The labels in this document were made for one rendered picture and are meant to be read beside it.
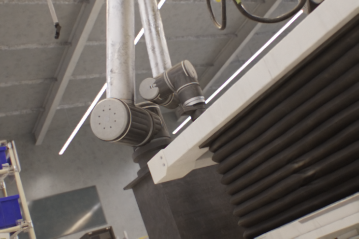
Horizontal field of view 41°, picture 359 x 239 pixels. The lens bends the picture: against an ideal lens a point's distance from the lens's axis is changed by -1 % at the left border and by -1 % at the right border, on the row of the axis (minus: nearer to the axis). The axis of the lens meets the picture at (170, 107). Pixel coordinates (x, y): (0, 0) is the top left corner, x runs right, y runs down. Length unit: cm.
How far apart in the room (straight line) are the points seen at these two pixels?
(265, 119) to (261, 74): 14
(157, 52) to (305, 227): 141
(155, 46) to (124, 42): 23
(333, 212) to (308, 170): 15
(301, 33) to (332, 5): 11
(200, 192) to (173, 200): 17
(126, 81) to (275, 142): 104
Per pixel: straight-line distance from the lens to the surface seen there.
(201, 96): 213
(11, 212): 328
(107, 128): 214
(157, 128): 236
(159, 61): 241
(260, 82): 131
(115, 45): 227
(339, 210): 119
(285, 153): 133
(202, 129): 154
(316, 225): 125
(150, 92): 220
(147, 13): 252
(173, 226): 221
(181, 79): 215
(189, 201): 227
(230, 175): 152
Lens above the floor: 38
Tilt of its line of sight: 19 degrees up
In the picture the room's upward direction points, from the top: 21 degrees counter-clockwise
